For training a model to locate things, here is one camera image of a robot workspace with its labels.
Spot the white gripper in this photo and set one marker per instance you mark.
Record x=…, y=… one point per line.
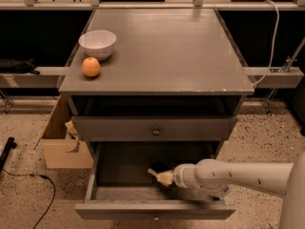
x=181, y=176

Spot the green and yellow sponge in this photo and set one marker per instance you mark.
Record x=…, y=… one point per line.
x=157, y=168

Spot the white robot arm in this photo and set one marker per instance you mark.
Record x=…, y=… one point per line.
x=212, y=176

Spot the grey open lower drawer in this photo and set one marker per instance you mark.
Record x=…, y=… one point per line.
x=120, y=186

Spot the grey upper closed drawer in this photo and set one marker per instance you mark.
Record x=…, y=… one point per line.
x=158, y=128

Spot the grey drawer cabinet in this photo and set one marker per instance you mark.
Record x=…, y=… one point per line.
x=166, y=62

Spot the cardboard box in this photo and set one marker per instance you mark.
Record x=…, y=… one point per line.
x=61, y=149

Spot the orange fruit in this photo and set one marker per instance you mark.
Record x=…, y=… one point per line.
x=91, y=67

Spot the white ceramic bowl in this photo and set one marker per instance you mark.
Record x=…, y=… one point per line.
x=98, y=44

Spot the black bar on floor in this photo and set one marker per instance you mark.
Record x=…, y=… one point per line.
x=10, y=144

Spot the black object on shelf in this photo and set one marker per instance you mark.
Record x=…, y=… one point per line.
x=17, y=66

